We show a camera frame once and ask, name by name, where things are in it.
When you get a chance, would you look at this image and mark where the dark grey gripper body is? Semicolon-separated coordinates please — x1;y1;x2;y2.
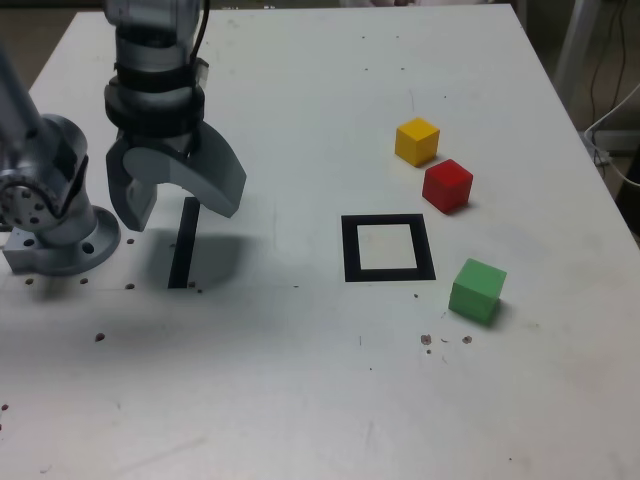
117;124;204;161

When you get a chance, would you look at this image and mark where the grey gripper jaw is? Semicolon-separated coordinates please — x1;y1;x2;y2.
122;123;249;220
105;133;159;232

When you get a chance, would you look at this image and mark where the yellow cube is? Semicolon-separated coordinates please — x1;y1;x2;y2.
394;117;441;168

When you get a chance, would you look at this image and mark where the red cube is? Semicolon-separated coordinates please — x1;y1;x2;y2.
422;159;474;215

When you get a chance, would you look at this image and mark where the green cube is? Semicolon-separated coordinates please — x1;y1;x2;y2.
447;257;508;327

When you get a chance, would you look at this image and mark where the black tape square outline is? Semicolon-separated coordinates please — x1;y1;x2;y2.
340;213;437;283

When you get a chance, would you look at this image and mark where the black tape strip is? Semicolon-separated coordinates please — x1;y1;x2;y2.
167;196;201;290

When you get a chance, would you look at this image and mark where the white metal frame leg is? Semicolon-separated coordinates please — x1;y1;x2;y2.
552;0;604;116

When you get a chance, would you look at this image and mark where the thin black hanging cable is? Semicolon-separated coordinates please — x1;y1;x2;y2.
589;0;630;119

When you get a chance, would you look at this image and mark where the white cable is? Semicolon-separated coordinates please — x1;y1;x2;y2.
582;83;640;187

